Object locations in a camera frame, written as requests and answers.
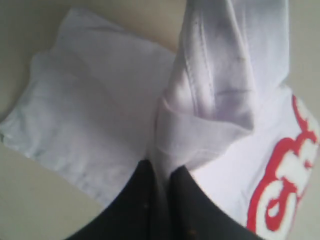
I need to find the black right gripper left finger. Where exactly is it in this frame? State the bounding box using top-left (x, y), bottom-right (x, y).
top-left (68, 159), bottom-right (163, 240)

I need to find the white t-shirt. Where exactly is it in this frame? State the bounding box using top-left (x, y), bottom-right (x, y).
top-left (0, 0), bottom-right (320, 240)

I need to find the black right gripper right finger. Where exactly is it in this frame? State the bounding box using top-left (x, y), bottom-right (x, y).
top-left (167, 166), bottom-right (261, 240)

